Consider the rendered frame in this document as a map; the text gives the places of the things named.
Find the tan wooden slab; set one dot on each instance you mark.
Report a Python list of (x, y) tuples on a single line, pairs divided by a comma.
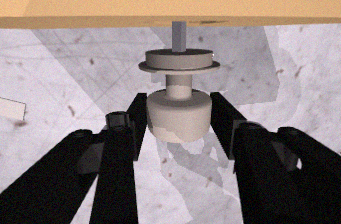
[(59, 14)]

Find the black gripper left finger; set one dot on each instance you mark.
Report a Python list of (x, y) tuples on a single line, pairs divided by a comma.
[(49, 192)]

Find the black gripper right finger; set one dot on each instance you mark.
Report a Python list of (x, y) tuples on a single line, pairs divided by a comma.
[(267, 193)]

